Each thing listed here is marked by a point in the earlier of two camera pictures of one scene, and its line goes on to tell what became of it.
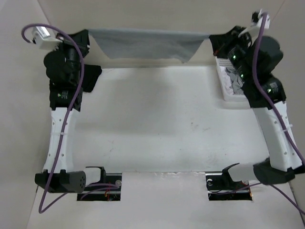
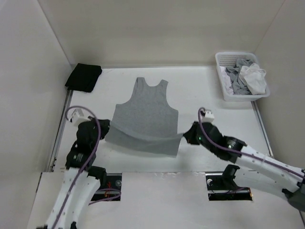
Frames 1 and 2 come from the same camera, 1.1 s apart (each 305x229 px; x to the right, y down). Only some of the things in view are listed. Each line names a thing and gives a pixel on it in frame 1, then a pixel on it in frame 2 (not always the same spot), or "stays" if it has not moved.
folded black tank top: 90,74 stays
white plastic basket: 223,61 stays
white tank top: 226,80 stays
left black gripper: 81,38 -> 105,126
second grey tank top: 237,82 stays
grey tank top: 130,44 -> 147,123
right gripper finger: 221,43 -> 191,135
